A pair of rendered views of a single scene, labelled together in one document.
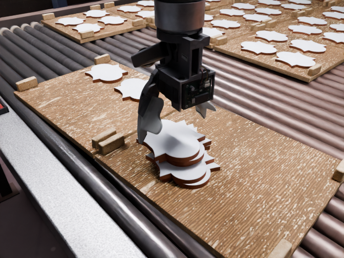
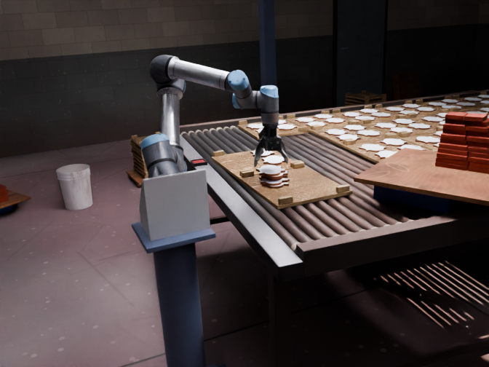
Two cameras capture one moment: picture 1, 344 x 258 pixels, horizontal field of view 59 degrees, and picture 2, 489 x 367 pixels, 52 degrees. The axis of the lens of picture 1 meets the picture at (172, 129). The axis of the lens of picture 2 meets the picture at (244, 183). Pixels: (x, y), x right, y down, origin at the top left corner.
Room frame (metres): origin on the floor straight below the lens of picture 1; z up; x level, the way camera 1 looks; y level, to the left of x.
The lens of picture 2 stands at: (-1.50, -0.78, 1.66)
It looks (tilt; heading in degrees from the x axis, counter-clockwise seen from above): 19 degrees down; 25
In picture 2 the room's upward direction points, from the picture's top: 3 degrees counter-clockwise
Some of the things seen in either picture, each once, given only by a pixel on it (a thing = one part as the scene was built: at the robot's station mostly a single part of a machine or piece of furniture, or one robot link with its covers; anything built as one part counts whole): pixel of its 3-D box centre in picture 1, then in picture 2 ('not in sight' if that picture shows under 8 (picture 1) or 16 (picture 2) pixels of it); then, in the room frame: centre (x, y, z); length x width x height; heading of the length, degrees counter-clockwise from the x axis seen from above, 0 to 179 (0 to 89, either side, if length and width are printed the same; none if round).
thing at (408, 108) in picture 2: not in sight; (410, 109); (2.24, -0.40, 0.94); 0.41 x 0.35 x 0.04; 43
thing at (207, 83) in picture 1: (181, 66); (271, 136); (0.46, -0.02, 1.15); 0.09 x 0.08 x 0.12; 35
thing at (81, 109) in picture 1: (104, 97); (255, 162); (0.77, 0.20, 0.93); 0.41 x 0.35 x 0.02; 46
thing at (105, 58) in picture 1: (102, 59); not in sight; (1.00, 0.24, 0.95); 0.06 x 0.02 x 0.03; 136
